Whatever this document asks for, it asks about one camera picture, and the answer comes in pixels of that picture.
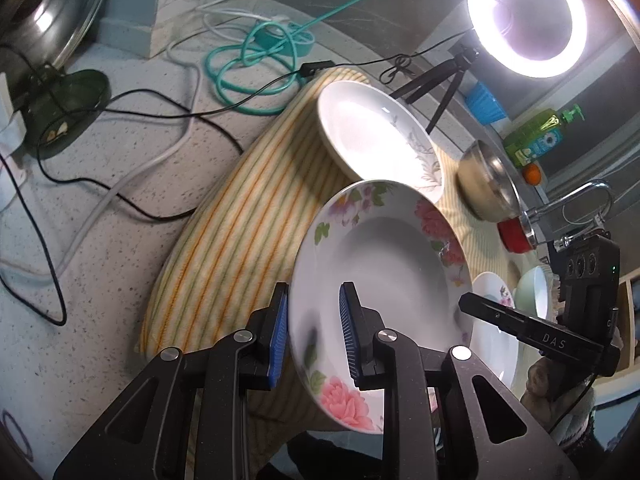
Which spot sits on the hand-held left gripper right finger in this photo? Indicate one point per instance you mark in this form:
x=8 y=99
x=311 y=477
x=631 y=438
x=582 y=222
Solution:
x=347 y=330

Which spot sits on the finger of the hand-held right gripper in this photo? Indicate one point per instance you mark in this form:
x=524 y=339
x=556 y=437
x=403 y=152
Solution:
x=492 y=312

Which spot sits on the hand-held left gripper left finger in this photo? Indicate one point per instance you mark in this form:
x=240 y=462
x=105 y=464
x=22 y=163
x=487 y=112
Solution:
x=278 y=335

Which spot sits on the small floral plate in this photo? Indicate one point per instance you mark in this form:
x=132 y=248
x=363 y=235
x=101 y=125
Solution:
x=492 y=290

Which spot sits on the light green bowl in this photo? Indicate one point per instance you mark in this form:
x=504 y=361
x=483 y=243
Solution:
x=535 y=290

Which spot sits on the red bowl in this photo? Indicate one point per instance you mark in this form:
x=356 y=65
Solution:
x=512 y=235

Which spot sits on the large floral plate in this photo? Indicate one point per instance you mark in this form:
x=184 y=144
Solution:
x=390 y=260

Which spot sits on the steel bowl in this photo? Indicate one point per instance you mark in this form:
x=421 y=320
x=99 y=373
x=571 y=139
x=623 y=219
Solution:
x=480 y=180

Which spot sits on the white plate grey leaf print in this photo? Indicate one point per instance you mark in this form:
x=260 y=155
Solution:
x=365 y=130

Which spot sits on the person's right hand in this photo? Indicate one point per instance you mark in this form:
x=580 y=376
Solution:
x=542 y=382

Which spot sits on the chrome faucet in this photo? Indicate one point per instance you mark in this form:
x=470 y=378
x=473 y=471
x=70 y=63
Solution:
x=575 y=195

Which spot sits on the yellow striped cloth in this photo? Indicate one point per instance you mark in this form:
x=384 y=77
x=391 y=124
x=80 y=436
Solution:
x=240 y=240

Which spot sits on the orange fruit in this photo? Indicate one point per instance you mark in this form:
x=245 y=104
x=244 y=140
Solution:
x=532 y=174

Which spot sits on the green dish soap bottle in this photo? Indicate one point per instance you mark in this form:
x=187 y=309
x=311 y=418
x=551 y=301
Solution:
x=530 y=142

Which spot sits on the blue pleated container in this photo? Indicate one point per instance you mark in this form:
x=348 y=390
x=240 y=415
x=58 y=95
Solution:
x=484 y=104

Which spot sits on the black mini tripod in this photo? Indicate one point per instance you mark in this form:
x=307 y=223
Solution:
x=425 y=82

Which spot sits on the dark green dish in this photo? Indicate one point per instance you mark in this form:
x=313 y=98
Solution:
x=80 y=95

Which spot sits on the steel pan lid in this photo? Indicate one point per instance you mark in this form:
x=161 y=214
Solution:
x=65 y=0

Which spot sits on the white wall plug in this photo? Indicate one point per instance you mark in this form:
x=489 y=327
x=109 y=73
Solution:
x=10 y=135

